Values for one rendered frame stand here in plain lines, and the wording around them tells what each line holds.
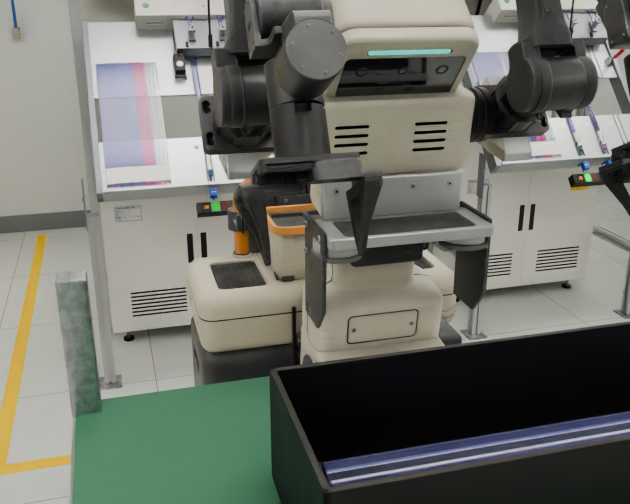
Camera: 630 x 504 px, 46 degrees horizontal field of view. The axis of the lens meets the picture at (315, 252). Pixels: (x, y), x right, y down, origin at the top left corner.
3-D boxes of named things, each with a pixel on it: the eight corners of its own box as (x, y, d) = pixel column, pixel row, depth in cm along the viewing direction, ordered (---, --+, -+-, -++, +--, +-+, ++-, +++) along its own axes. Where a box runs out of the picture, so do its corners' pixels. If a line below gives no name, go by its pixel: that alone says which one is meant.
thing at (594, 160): (641, 162, 302) (651, 153, 296) (494, 173, 285) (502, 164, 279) (640, 160, 303) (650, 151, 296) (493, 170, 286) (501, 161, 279)
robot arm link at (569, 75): (540, 77, 115) (509, 78, 113) (576, 39, 105) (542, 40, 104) (556, 131, 112) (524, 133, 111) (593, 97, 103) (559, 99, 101)
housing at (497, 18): (588, 30, 327) (605, 8, 314) (487, 32, 314) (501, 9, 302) (582, 15, 330) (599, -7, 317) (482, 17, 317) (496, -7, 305)
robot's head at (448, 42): (301, 39, 115) (318, -40, 102) (426, 36, 120) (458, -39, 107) (319, 112, 109) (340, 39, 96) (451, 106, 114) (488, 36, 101)
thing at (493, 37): (610, 83, 316) (617, 76, 311) (469, 89, 299) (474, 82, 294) (586, 21, 327) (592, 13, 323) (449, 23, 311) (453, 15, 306)
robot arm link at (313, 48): (322, 6, 80) (243, 8, 77) (353, -48, 69) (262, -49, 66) (337, 115, 79) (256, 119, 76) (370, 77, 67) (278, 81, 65)
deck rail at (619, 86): (645, 162, 303) (654, 154, 297) (641, 162, 302) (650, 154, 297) (590, 21, 328) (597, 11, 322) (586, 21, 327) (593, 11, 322)
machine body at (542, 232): (584, 290, 350) (602, 161, 329) (448, 307, 333) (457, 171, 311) (514, 245, 409) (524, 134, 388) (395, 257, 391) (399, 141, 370)
